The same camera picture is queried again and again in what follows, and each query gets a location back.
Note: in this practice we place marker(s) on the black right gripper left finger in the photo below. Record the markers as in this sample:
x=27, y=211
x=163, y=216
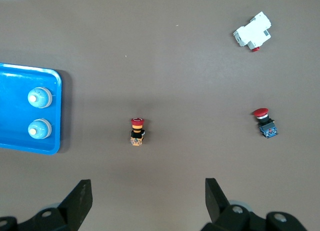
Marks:
x=77, y=203

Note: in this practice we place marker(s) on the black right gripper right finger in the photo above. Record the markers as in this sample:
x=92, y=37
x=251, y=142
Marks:
x=216, y=203

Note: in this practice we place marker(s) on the blue dome bell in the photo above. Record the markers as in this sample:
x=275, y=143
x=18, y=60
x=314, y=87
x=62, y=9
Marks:
x=40, y=97
x=39, y=129

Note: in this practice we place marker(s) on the blue plastic tray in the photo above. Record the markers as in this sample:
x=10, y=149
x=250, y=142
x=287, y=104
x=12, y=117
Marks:
x=15, y=78

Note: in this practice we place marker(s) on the orange-bodied emergency stop button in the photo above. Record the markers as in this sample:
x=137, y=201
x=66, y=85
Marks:
x=137, y=134

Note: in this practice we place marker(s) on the blue-bodied red push button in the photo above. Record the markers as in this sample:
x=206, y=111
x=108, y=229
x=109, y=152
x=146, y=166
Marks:
x=267, y=127

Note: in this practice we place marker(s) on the brown table mat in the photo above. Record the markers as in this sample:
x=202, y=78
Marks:
x=175, y=78

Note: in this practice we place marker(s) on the white circuit breaker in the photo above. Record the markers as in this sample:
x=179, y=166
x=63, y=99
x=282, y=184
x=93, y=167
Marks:
x=252, y=32

